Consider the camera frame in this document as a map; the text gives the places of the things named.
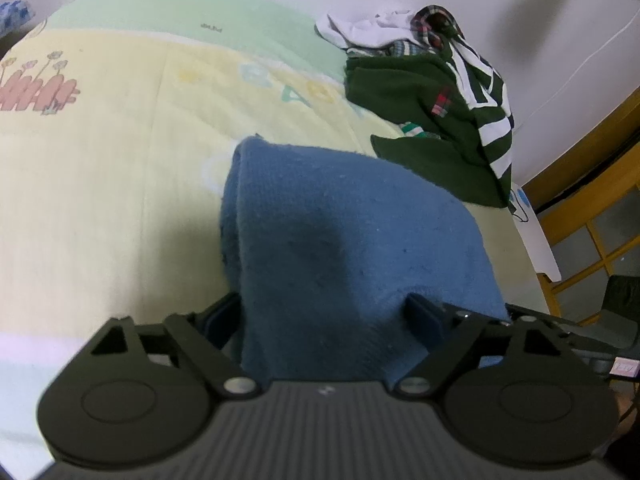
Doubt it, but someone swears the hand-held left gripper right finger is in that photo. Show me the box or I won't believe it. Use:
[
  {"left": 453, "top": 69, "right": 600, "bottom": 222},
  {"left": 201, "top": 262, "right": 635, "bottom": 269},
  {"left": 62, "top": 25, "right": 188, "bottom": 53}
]
[{"left": 396, "top": 293, "right": 584, "bottom": 402}]

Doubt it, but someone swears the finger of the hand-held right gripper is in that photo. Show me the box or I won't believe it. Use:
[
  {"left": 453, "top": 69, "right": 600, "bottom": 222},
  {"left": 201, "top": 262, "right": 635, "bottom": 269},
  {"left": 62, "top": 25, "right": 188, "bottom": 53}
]
[{"left": 505, "top": 302, "right": 584, "bottom": 342}]

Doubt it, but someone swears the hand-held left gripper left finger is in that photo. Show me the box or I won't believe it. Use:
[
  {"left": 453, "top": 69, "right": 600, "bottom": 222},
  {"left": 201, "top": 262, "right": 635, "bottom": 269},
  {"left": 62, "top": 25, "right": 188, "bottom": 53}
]
[{"left": 89, "top": 291, "right": 263, "bottom": 402}]

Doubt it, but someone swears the dark grey object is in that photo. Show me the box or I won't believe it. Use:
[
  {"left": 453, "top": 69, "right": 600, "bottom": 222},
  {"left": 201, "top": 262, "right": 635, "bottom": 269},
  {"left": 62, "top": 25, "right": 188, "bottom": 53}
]
[{"left": 600, "top": 275, "right": 640, "bottom": 350}]

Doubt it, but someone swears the pastel printed blanket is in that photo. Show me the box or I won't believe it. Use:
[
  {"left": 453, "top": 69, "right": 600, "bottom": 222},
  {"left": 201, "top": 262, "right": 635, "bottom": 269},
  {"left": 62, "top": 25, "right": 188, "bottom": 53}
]
[{"left": 0, "top": 0, "right": 551, "bottom": 480}]

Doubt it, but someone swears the green white striped sweater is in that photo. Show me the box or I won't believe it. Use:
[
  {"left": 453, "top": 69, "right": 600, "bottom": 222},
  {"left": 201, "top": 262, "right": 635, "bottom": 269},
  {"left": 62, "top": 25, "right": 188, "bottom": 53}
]
[{"left": 345, "top": 7, "right": 516, "bottom": 209}]

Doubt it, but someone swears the blue striped knit garment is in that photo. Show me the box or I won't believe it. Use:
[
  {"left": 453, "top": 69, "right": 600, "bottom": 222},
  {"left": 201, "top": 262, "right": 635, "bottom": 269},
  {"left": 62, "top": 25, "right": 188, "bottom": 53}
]
[{"left": 385, "top": 40, "right": 431, "bottom": 58}]

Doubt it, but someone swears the white garment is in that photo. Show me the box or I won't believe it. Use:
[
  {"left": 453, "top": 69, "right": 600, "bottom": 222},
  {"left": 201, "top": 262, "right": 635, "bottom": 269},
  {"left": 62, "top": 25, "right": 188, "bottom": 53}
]
[{"left": 315, "top": 9, "right": 416, "bottom": 51}]

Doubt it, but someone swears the plaid shirt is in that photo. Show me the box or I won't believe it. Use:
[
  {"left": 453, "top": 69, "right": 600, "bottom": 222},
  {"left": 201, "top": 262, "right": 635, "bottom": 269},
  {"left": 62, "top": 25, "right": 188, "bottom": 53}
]
[{"left": 410, "top": 5, "right": 463, "bottom": 51}]

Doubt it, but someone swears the blue checkered cloth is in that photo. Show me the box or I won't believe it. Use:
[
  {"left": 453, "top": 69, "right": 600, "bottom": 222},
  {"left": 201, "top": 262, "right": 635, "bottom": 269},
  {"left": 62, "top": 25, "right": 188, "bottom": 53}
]
[{"left": 0, "top": 0, "right": 33, "bottom": 36}]

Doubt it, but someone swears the wooden lattice frame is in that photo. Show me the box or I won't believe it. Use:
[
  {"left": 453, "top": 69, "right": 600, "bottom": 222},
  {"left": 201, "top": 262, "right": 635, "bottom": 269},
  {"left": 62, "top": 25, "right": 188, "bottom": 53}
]
[{"left": 520, "top": 95, "right": 640, "bottom": 331}]

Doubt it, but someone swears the white wall cable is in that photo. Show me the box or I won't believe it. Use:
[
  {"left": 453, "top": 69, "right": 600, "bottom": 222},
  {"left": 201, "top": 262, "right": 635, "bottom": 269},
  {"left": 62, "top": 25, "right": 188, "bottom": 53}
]
[{"left": 515, "top": 15, "right": 636, "bottom": 131}]

